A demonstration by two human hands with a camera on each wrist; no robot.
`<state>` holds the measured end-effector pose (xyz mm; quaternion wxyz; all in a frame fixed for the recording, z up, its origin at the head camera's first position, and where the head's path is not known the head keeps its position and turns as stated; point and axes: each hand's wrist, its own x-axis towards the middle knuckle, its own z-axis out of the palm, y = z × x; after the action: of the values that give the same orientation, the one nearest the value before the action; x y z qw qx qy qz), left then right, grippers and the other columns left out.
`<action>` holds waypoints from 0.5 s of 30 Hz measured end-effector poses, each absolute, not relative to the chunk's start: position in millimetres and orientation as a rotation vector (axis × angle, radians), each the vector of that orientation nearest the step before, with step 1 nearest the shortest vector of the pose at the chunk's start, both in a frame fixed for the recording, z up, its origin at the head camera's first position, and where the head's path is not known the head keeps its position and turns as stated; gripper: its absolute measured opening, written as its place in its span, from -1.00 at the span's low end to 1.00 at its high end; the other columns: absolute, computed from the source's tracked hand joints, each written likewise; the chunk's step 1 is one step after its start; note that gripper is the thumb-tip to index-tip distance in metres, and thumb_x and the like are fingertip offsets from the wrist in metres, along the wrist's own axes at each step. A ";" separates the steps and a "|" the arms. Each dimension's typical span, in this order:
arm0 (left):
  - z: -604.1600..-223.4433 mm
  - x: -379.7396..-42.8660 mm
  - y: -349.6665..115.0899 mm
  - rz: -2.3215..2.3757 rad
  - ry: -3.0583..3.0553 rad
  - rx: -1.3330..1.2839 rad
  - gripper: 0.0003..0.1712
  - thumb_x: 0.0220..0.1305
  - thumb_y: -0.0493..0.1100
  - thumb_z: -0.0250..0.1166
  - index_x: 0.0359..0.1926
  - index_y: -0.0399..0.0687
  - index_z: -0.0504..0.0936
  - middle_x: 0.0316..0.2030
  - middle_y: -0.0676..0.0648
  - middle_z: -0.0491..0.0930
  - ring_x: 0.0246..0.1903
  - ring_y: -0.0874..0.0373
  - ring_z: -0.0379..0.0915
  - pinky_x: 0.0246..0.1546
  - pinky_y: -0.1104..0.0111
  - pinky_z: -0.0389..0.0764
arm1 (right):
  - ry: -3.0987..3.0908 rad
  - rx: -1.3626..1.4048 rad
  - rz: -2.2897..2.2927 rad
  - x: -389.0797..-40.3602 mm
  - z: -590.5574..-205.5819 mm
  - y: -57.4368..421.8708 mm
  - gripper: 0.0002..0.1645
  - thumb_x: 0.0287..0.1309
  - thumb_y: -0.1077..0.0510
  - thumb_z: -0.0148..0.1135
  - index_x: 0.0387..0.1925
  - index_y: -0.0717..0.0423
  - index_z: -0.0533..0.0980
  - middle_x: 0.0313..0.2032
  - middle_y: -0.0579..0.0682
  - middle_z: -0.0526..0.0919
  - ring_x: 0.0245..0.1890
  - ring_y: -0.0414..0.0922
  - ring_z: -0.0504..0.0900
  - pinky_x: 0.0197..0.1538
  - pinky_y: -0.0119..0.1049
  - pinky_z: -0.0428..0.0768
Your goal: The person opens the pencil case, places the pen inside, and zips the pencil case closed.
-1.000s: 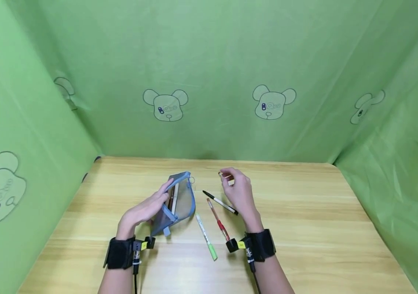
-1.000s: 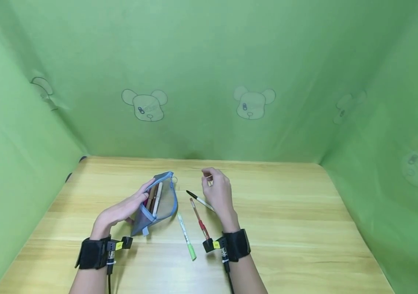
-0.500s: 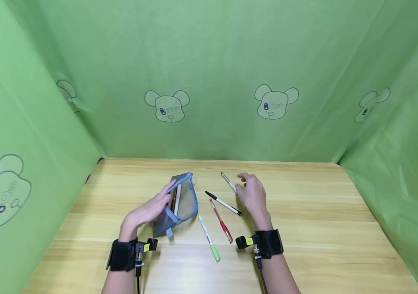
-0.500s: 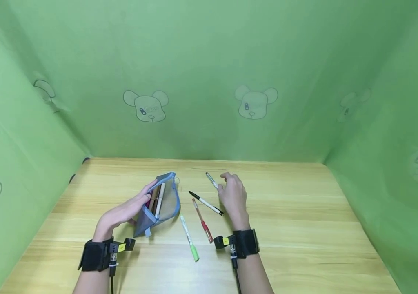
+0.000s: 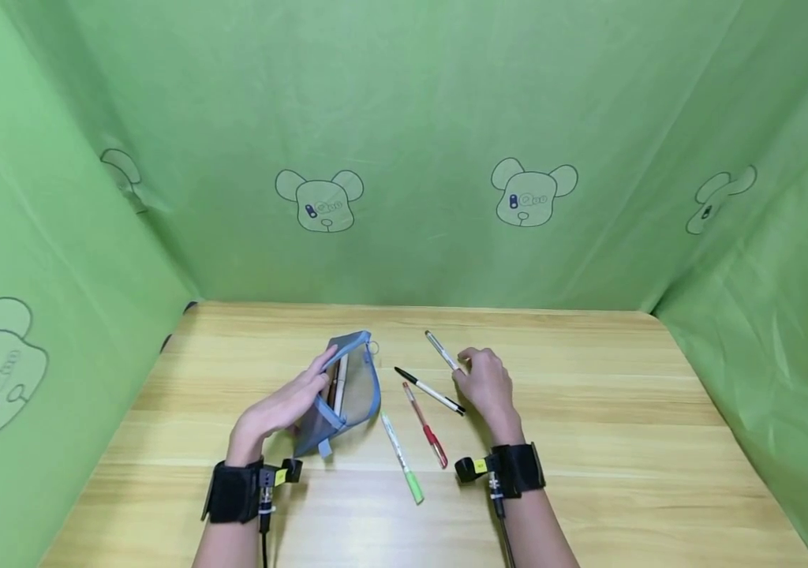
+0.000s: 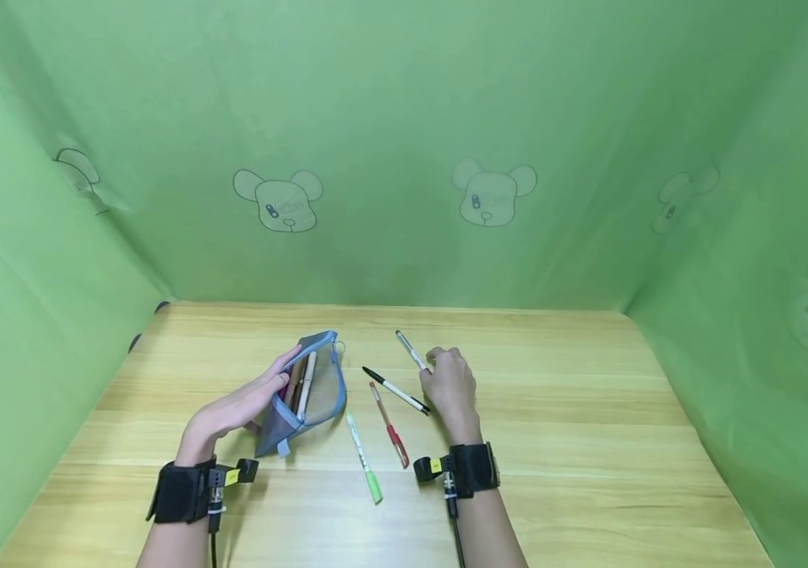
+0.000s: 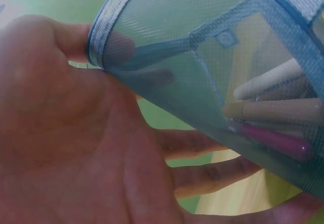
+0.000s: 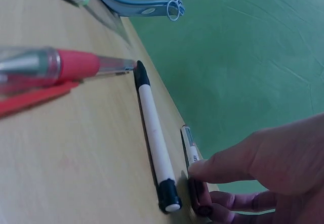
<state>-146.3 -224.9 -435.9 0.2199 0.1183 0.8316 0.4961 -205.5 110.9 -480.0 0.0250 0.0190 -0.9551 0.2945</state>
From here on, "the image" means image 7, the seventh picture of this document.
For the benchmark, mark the person's left hand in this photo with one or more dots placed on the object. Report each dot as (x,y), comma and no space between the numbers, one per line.
(63,138)

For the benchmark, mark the person's left thumb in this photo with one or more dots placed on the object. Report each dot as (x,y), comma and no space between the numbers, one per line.
(76,40)

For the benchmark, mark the white pen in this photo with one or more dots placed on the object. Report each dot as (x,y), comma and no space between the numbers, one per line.
(268,81)

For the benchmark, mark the blue mesh pencil pouch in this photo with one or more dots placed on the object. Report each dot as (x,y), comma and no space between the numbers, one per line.
(172,14)

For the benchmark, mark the grey pen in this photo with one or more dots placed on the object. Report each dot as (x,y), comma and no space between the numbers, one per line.
(291,88)

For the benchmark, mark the tan pen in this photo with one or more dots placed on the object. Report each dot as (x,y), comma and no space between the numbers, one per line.
(273,109)

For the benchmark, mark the purple pen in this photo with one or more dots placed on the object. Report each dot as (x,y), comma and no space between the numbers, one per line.
(276,141)

